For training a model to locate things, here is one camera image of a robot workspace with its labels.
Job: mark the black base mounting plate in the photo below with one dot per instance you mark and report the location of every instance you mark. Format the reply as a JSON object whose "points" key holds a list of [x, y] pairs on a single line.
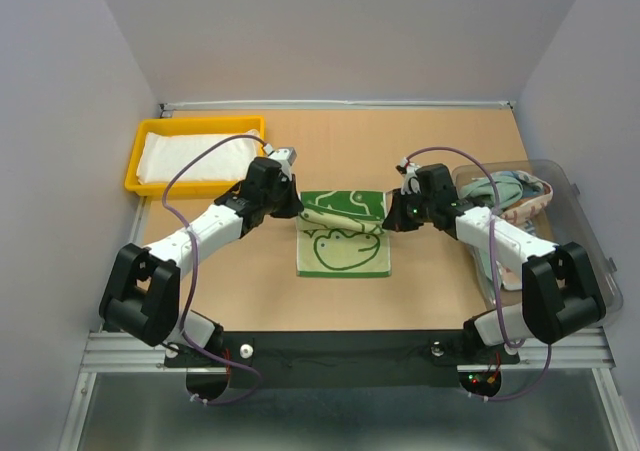
{"points": [[351, 359]]}

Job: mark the yellow plastic tray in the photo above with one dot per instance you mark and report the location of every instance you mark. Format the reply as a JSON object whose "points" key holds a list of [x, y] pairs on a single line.
{"points": [[162, 147]]}

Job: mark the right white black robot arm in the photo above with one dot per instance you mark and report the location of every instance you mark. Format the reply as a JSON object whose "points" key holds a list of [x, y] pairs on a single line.
{"points": [[560, 294]]}

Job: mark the orange and green printed towel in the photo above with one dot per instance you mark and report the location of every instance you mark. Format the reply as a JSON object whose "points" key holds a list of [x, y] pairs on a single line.
{"points": [[524, 197]]}

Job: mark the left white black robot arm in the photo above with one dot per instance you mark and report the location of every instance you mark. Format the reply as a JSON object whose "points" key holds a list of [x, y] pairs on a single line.
{"points": [[142, 294]]}

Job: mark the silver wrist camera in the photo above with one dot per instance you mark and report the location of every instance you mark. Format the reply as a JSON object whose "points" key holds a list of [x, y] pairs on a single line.
{"points": [[285, 156], [408, 170]]}

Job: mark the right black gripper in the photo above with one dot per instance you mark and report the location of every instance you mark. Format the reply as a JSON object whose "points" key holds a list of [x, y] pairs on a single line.
{"points": [[397, 219]]}

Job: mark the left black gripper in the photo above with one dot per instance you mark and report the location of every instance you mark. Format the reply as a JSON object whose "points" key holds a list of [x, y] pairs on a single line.
{"points": [[292, 205]]}

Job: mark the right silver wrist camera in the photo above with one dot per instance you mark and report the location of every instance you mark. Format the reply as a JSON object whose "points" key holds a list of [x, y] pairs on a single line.
{"points": [[408, 170]]}

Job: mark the aluminium rail back edge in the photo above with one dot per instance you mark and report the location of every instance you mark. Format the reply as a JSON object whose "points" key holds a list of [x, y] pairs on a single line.
{"points": [[168, 109]]}

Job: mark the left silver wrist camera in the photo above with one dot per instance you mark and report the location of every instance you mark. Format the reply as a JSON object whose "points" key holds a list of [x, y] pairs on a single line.
{"points": [[285, 156]]}

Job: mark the green frog pattern towel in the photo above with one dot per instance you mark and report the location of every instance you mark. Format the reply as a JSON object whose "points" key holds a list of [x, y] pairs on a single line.
{"points": [[340, 235]]}

